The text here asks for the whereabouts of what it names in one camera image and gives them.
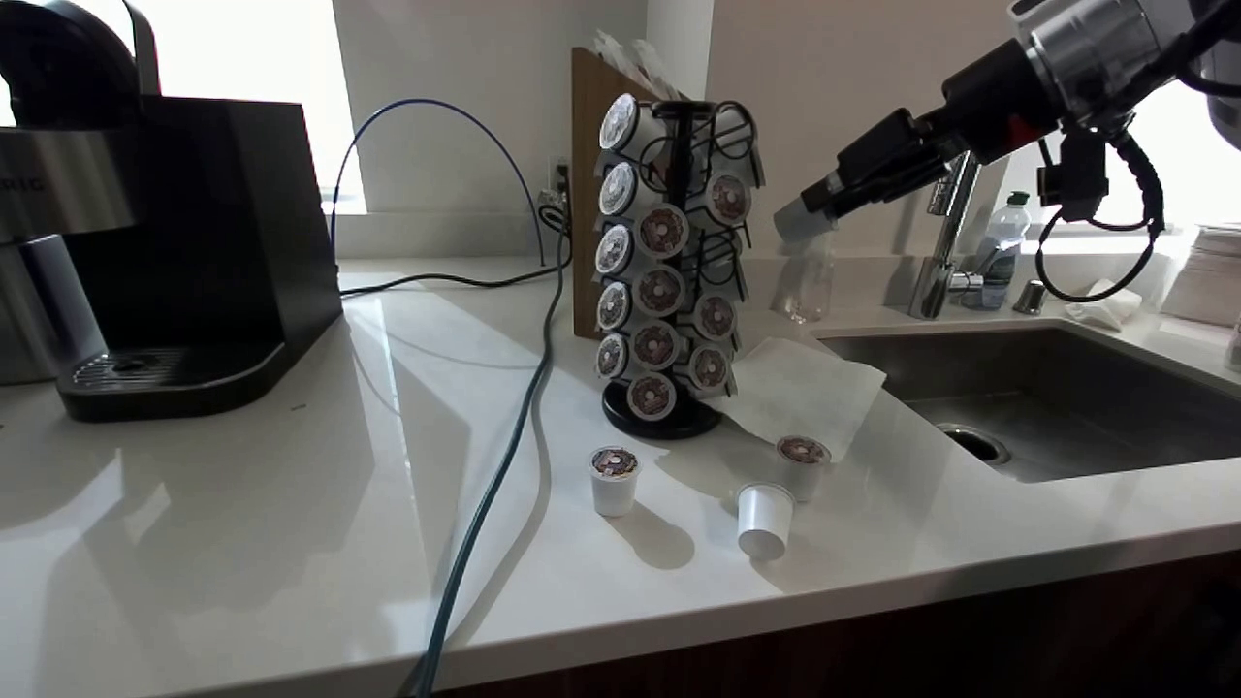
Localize black coffee machine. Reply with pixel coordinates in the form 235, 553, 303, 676
0, 0, 346, 423

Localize wall outlet with plug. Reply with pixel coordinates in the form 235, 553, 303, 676
546, 155, 580, 238

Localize brown wooden board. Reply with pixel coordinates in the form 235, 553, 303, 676
565, 44, 665, 341

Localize white paper filters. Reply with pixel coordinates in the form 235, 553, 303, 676
590, 26, 690, 108

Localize small clear bottle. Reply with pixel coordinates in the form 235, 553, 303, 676
979, 190, 1039, 292

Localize sink drain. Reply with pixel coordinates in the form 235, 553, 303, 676
946, 423, 1016, 471

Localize chrome faucet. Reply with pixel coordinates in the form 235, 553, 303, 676
884, 149, 991, 323

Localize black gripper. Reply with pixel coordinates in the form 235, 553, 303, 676
795, 44, 1073, 220

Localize white capsule orange ring lid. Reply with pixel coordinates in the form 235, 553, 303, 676
775, 431, 828, 499

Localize white coffee capsule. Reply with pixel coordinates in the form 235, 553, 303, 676
733, 482, 795, 564

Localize teal blue cable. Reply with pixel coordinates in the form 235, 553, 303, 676
325, 93, 572, 698

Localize white capsule dark red lid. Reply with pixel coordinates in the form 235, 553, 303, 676
585, 441, 649, 522

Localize black metal capsule holder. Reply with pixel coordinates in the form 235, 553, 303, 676
590, 89, 769, 441

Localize dark wooden cabinet front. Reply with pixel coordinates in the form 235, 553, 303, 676
424, 546, 1241, 698

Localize crumpled white cloth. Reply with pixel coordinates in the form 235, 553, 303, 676
1061, 283, 1157, 336

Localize clear drinking glass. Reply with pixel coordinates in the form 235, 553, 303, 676
773, 243, 842, 325

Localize stainless steel sink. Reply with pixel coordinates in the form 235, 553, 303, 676
827, 319, 1241, 485

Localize thin black power cable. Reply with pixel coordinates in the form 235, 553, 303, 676
338, 159, 579, 304

